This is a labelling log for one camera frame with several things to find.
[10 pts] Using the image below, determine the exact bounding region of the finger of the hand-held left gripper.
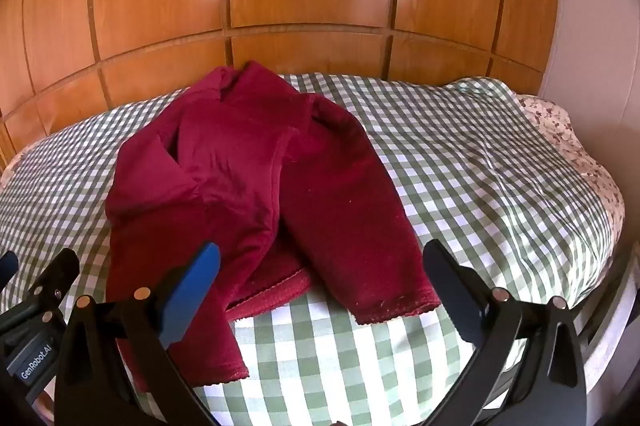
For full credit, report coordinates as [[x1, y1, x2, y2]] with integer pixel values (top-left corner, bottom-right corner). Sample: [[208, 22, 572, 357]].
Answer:
[[29, 247, 81, 330], [0, 251, 20, 288]]

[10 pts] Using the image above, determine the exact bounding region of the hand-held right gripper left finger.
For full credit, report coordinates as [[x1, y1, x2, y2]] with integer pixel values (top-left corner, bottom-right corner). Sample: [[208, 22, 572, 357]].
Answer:
[[52, 242, 222, 426]]

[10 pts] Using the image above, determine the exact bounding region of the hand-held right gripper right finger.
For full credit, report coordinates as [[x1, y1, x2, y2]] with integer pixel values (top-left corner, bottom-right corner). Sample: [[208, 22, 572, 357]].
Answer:
[[422, 239, 588, 426]]

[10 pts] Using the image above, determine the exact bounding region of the dark red knit top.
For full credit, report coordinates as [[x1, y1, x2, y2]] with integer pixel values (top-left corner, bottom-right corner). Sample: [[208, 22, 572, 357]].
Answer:
[[102, 60, 442, 393]]

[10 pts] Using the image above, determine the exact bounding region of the green white checked bed sheet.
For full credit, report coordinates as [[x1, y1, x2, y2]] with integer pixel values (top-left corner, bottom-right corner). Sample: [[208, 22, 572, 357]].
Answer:
[[0, 71, 623, 426]]

